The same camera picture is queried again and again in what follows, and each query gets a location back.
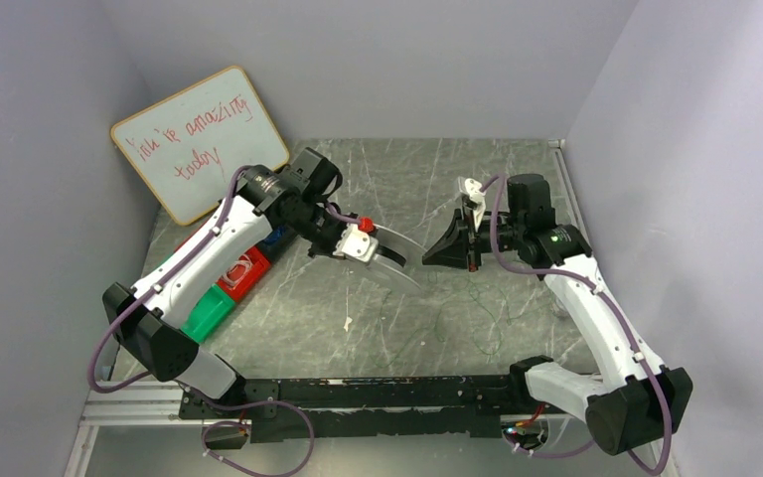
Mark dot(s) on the white perforated filament spool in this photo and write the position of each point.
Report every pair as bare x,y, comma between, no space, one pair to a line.
394,262

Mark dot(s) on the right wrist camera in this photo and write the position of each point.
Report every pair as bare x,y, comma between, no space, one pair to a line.
473,201

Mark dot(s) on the green storage bin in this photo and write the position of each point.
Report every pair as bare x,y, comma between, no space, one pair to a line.
208,314

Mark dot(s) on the red storage bin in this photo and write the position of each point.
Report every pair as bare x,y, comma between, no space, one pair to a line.
244,274

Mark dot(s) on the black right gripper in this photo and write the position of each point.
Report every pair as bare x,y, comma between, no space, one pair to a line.
469,236

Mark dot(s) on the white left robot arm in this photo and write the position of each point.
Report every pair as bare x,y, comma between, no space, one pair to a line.
146,318

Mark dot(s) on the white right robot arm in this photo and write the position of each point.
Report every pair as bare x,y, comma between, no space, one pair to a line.
636,399

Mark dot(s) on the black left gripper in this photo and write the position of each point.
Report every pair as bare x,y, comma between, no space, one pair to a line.
332,243

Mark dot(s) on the black storage bin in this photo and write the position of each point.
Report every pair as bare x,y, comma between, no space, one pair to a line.
275,245

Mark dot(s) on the whiteboard with red writing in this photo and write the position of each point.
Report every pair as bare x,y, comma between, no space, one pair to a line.
187,146

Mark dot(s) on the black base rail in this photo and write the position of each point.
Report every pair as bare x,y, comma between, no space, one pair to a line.
479,406

